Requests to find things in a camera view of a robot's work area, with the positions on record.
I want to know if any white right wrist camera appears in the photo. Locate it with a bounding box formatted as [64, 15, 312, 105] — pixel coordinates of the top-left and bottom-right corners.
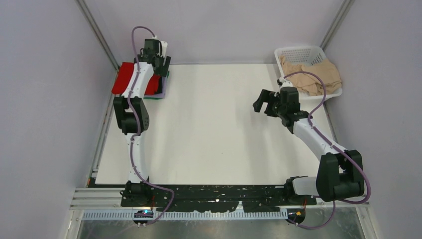
[277, 77, 293, 88]

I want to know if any left corner aluminium post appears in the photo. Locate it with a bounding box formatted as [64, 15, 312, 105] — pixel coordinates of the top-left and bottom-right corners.
[75, 0, 120, 71]

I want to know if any white slotted cable duct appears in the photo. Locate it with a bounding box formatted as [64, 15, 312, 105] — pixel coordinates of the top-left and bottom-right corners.
[82, 209, 288, 221]

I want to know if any white plastic laundry basket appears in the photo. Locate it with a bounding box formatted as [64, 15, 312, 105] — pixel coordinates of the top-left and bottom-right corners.
[274, 46, 342, 100]

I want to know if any corner aluminium post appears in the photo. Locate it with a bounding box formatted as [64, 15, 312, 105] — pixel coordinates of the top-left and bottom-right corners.
[75, 0, 120, 71]
[320, 0, 355, 51]

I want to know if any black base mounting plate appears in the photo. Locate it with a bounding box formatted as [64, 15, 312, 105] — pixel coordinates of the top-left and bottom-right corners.
[120, 182, 317, 213]

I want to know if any aluminium frame rail front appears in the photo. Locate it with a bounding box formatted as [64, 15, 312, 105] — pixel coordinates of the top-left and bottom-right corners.
[69, 184, 371, 212]

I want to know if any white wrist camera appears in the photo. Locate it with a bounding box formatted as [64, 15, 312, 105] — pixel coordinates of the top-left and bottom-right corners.
[159, 40, 168, 58]
[277, 77, 293, 88]

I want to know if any beige t-shirt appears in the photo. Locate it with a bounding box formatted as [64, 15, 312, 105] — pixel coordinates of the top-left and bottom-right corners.
[279, 55, 342, 96]

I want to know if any red t-shirt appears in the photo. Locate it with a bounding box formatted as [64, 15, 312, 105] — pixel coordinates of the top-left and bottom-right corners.
[111, 62, 163, 97]

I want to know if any folded green t-shirt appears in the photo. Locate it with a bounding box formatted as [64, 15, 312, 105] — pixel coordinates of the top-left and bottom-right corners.
[143, 71, 170, 101]

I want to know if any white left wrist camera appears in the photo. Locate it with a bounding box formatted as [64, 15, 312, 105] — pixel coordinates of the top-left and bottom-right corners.
[159, 40, 168, 58]

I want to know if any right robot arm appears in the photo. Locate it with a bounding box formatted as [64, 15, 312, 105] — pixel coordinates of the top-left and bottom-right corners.
[253, 87, 371, 205]

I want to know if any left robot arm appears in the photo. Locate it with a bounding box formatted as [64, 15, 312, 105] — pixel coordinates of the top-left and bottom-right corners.
[111, 38, 175, 206]

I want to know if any right corner aluminium post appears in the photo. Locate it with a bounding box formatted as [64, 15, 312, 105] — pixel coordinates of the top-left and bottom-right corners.
[320, 0, 355, 51]

